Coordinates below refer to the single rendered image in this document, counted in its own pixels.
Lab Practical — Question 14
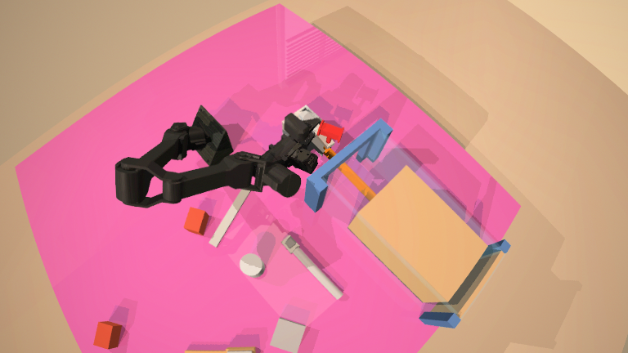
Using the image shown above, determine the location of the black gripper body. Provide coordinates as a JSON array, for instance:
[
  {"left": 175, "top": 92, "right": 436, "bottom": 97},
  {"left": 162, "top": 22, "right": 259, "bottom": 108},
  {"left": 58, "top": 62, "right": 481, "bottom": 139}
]
[{"left": 267, "top": 113, "right": 309, "bottom": 168}]

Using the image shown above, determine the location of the grey cylinder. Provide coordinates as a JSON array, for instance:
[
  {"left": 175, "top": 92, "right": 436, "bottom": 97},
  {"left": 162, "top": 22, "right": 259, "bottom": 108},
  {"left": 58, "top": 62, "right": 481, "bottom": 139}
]
[{"left": 240, "top": 253, "right": 265, "bottom": 278}]

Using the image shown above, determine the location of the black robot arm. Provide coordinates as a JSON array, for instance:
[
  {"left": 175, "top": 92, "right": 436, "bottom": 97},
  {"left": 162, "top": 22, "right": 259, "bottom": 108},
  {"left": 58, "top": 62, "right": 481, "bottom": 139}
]
[{"left": 115, "top": 122, "right": 318, "bottom": 208}]

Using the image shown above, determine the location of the beige cube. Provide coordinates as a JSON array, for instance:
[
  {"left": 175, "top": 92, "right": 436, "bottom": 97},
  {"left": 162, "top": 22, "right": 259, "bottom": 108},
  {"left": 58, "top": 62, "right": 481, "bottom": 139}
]
[{"left": 270, "top": 317, "right": 306, "bottom": 353}]

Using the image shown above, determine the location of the orange-red box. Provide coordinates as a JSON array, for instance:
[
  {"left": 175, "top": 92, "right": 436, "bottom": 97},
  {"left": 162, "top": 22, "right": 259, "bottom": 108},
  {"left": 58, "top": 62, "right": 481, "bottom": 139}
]
[
  {"left": 183, "top": 208, "right": 209, "bottom": 235},
  {"left": 93, "top": 321, "right": 122, "bottom": 350}
]

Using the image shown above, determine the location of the beige flat bar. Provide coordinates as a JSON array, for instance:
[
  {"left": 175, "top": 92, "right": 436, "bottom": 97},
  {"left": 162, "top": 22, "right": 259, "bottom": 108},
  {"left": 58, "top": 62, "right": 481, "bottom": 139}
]
[{"left": 209, "top": 190, "right": 251, "bottom": 247}]

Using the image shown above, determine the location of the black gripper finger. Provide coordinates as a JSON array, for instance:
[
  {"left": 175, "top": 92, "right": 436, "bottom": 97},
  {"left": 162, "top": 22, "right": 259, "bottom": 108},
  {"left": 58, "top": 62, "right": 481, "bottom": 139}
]
[
  {"left": 302, "top": 118, "right": 321, "bottom": 141},
  {"left": 300, "top": 132, "right": 315, "bottom": 150}
]

